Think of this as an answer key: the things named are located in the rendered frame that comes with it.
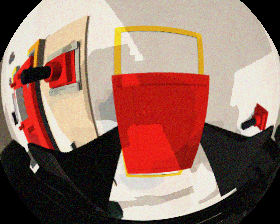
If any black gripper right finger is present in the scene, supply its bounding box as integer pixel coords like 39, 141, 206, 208
200, 123, 274, 196

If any small black toy wheel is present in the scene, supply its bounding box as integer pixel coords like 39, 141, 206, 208
11, 112, 19, 125

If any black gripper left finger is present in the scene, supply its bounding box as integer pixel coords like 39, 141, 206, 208
27, 127, 121, 212

